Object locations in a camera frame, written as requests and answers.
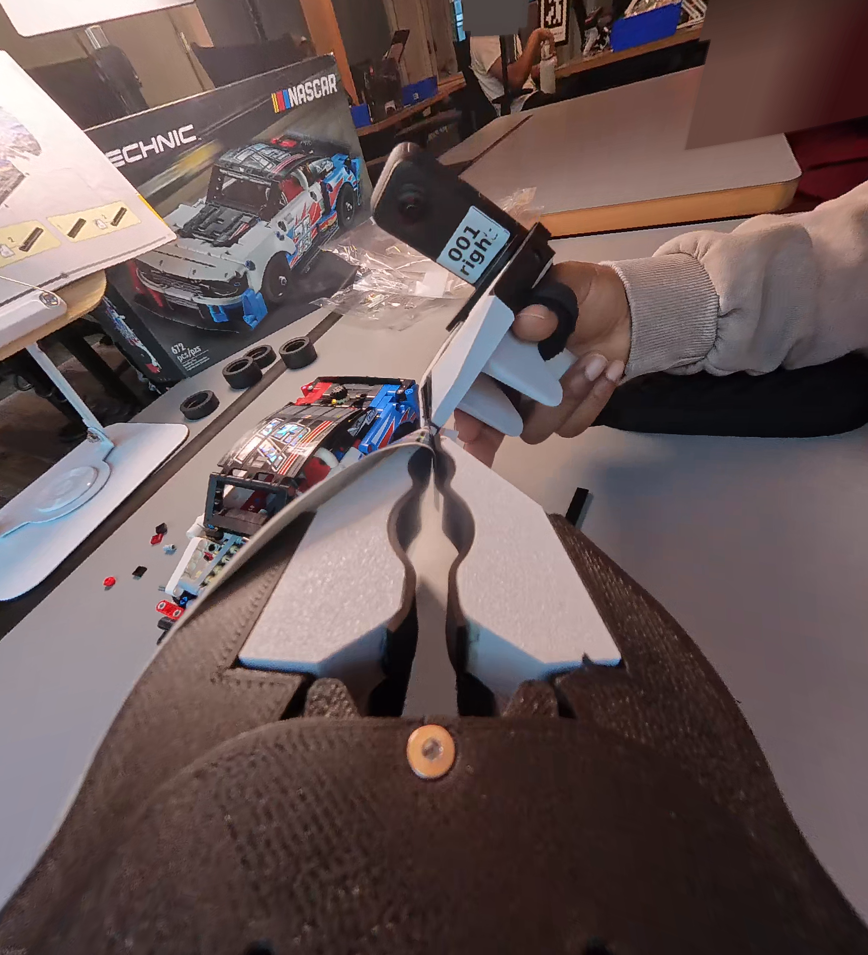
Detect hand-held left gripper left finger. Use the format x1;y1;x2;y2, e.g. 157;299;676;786
239;440;432;674

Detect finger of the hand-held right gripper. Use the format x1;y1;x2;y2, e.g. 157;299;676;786
423;294;516;432

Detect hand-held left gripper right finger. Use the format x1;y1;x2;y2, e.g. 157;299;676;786
434;440;623;676

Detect lego sticker sheet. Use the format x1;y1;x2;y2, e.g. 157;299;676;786
157;439;472;719

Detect lego race car model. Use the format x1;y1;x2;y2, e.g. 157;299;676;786
164;377;426;622

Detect person's right forearm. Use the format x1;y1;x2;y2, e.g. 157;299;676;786
604;164;868;379

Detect lego set box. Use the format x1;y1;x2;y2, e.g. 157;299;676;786
82;54;375;386

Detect lego instruction booklet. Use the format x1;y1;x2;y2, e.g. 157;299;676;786
0;43;179;338

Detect person's right hand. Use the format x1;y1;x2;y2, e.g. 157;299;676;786
452;261;632;467

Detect clear plastic bags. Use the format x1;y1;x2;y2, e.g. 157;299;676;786
309;185;541;331

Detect grey table with wooden edge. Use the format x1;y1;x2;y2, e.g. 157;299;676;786
437;66;802;238

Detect white stand base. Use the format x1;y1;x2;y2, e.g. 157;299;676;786
0;345;190;602

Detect black wrist rest pad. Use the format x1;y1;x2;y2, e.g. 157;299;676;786
593;354;868;434

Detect blue storage bin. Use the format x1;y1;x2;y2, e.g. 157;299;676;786
610;2;683;52

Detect white light panel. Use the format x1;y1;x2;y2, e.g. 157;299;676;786
0;0;201;38

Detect wooden booklet stand board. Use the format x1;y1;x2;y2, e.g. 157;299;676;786
0;272;108;383

